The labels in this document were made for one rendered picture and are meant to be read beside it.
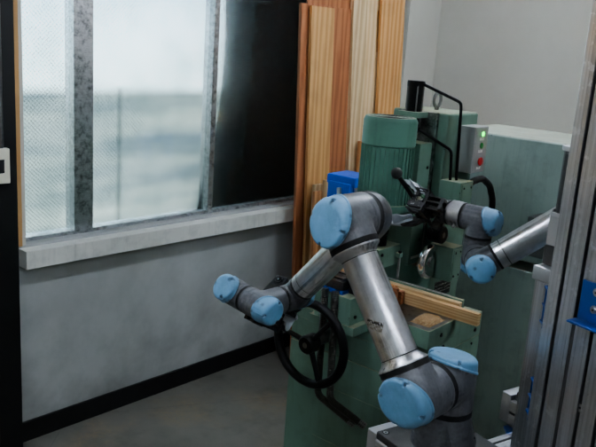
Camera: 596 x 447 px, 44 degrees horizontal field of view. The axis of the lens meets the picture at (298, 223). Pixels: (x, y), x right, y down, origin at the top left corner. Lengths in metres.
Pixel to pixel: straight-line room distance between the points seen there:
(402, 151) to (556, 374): 0.95
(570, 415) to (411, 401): 0.35
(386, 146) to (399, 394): 0.98
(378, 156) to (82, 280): 1.52
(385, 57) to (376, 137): 2.01
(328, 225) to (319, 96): 2.30
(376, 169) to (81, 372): 1.73
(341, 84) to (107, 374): 1.93
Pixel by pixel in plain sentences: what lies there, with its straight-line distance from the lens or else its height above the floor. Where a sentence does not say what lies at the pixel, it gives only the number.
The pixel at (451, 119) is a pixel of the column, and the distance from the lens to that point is 2.54.
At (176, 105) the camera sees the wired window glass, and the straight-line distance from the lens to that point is 3.51.
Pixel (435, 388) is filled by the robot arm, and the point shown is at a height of 1.02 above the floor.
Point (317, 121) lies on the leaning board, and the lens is 3.88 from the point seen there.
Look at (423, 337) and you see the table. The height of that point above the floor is 0.88.
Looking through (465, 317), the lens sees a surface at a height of 0.92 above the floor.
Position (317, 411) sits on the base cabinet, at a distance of 2.62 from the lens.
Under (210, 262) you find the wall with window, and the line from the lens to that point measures 3.73.
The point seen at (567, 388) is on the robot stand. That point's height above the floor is 1.03.
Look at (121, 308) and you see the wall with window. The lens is 3.46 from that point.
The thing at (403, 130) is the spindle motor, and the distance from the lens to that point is 2.35.
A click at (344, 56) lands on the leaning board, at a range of 4.08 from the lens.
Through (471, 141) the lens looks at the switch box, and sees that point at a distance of 2.58.
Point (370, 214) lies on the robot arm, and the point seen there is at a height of 1.35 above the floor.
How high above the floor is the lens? 1.70
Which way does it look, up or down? 14 degrees down
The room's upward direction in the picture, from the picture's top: 4 degrees clockwise
